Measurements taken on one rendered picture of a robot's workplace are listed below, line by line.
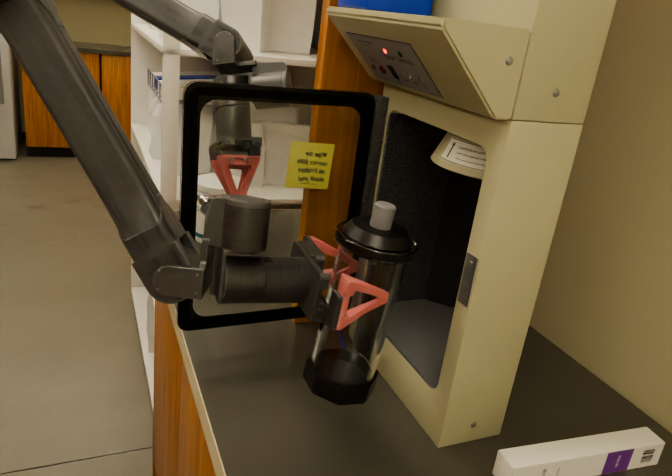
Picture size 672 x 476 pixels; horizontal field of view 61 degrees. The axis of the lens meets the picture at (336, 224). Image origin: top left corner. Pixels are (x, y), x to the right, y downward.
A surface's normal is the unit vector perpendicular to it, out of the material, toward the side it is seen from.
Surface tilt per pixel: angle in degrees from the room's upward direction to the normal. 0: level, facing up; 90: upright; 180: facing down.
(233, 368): 0
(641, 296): 90
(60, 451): 0
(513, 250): 90
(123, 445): 0
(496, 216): 90
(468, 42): 90
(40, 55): 81
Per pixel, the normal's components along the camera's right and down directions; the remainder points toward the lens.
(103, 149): 0.10, 0.15
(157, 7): -0.17, -0.11
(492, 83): 0.39, 0.36
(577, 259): -0.91, 0.03
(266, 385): 0.12, -0.93
